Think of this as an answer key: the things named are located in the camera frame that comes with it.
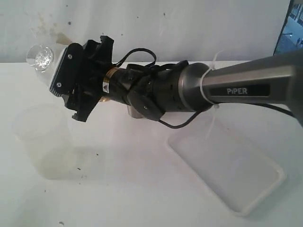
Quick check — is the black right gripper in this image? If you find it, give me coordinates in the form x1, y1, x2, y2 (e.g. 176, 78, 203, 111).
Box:
62, 35, 114, 122

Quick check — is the stainless steel tumbler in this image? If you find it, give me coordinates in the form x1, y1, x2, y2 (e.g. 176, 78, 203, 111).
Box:
127, 105, 144, 119

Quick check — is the clear plastic shaker lid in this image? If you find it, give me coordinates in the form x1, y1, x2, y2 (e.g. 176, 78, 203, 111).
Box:
26, 44, 64, 88

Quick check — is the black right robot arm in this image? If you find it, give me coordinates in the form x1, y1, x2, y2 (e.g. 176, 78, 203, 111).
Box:
57, 36, 303, 122

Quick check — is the translucent white plastic container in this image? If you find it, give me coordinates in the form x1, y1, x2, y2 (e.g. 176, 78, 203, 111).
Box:
12, 104, 77, 180

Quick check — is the white zip tie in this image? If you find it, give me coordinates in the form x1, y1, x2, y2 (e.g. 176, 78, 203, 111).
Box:
200, 49, 225, 140

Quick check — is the white rectangular plastic tray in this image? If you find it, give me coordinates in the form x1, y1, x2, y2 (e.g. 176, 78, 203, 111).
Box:
167, 116, 286, 216

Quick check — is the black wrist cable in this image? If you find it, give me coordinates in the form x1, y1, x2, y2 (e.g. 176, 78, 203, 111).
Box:
116, 48, 294, 130

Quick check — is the dark metal frame post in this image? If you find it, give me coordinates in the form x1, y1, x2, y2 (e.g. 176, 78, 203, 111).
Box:
273, 0, 296, 55

